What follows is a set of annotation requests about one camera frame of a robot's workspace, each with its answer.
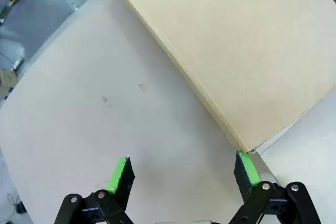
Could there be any left gripper left finger with green tip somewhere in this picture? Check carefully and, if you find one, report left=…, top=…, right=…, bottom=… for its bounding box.
left=54, top=156, right=136, bottom=224

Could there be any left gripper right finger with green tip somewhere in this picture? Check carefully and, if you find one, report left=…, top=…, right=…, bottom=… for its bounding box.
left=227, top=150, right=322, bottom=224

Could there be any brown cardboard shipping box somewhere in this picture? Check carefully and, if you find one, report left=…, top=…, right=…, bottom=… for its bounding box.
left=104, top=0, right=336, bottom=153

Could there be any thin grey floor cable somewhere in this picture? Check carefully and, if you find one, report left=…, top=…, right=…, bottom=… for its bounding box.
left=5, top=193, right=27, bottom=216

